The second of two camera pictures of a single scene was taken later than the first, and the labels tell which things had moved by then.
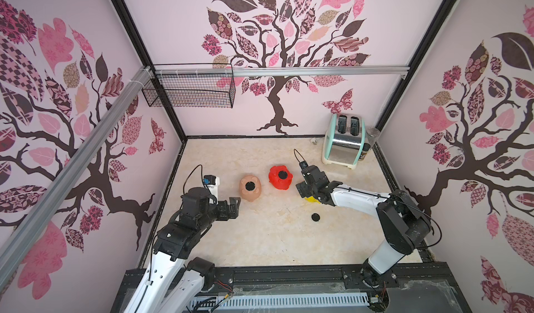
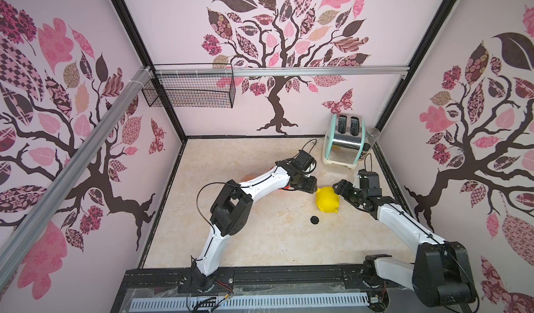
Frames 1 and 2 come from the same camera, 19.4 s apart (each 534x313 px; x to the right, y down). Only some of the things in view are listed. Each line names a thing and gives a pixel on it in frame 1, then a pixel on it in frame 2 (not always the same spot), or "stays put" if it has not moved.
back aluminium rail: [244, 71] stays put
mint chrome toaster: [343, 140] stays put
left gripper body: [219, 212] -> [305, 183]
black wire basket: [193, 85] stays put
